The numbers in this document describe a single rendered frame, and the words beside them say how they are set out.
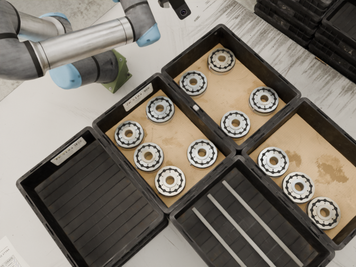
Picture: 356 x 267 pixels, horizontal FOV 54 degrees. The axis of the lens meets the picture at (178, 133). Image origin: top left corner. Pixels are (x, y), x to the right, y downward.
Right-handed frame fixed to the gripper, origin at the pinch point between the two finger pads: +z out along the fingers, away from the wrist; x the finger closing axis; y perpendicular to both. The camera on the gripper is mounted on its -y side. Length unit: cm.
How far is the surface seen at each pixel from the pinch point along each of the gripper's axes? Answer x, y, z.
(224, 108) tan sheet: 3.1, -42.8, -3.4
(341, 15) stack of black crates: -77, -32, 74
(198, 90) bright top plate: 8.2, -32.4, -4.1
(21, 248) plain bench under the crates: 91, -50, -18
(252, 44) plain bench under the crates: -20.9, -25.4, 24.7
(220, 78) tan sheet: -1.1, -32.1, 1.9
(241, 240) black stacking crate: 19, -81, -23
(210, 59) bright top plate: -1.2, -24.3, 1.4
